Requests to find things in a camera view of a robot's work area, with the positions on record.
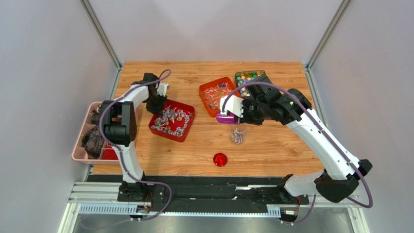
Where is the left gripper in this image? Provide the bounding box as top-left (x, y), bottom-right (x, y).
top-left (145, 92), bottom-right (167, 117)

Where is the clear plastic jar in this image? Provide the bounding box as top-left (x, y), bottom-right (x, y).
top-left (230, 124), bottom-right (248, 145)

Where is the purple plastic scoop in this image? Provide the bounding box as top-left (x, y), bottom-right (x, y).
top-left (216, 113), bottom-right (240, 125)

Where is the red tray of swirl lollipops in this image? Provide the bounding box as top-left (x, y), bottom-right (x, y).
top-left (149, 100), bottom-right (195, 142)

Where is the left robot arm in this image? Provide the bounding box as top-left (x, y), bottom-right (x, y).
top-left (98, 69), bottom-right (172, 199)

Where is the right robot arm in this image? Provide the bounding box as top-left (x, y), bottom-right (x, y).
top-left (233, 75), bottom-right (373, 208)

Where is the clear tray of colourful candies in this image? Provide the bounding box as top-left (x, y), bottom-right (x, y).
top-left (234, 70), bottom-right (266, 99)

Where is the orange tray of lollipops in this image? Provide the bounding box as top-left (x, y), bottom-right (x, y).
top-left (199, 77), bottom-right (236, 117)

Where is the red jar lid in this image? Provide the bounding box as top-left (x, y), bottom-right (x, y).
top-left (213, 153), bottom-right (228, 167)

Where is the pink organizer basket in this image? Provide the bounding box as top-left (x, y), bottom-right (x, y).
top-left (72, 100), bottom-right (138, 165)

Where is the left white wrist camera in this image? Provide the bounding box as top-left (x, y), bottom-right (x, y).
top-left (157, 83), bottom-right (170, 97)

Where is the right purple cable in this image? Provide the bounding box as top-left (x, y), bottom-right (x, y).
top-left (223, 81), bottom-right (374, 225)

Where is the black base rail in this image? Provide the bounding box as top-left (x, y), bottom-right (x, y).
top-left (117, 175), bottom-right (309, 214)

